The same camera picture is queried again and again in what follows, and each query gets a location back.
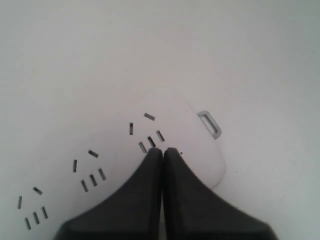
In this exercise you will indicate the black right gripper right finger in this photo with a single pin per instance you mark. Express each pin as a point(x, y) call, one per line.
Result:
point(193, 212)

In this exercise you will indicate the white five-outlet power strip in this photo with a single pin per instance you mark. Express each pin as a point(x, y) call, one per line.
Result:
point(49, 177)

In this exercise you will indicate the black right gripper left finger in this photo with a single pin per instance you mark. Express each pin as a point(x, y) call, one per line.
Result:
point(131, 213)

